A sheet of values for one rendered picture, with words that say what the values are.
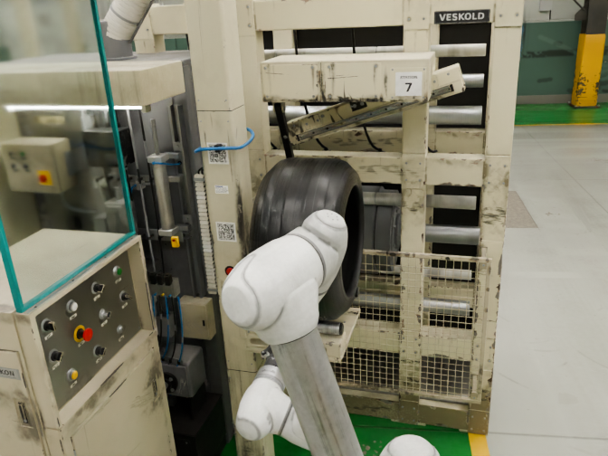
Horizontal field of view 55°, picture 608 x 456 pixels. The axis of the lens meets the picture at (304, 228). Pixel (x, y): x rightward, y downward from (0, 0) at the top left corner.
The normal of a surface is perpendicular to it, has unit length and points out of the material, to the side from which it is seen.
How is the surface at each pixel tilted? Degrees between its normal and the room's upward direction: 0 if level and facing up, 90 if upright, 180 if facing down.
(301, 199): 42
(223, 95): 90
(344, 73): 90
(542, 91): 90
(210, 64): 90
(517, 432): 0
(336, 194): 51
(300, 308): 76
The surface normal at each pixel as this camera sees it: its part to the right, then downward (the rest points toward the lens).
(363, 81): -0.28, 0.36
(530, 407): -0.05, -0.93
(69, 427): 0.96, 0.06
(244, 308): -0.62, 0.23
